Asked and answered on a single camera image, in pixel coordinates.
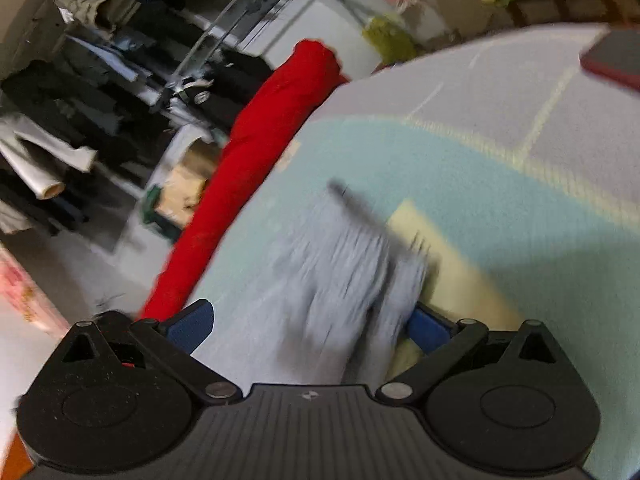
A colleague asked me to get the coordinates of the grey garment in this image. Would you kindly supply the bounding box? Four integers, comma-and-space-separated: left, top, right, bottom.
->
195, 181, 430, 391

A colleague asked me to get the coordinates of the clothes rack with garments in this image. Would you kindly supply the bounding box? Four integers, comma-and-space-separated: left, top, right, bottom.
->
1, 0, 288, 252

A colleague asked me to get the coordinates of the cardboard box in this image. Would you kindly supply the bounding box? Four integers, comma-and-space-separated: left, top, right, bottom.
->
141, 139, 221, 244

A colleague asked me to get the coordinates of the light green checked bedsheet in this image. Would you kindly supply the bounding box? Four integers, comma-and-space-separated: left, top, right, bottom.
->
193, 25, 639, 479

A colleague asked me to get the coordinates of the red pillow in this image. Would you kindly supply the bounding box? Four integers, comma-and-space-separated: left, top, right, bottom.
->
139, 39, 347, 321

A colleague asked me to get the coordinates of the red edged phone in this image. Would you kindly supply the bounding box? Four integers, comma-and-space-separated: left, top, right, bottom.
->
579, 28, 640, 91

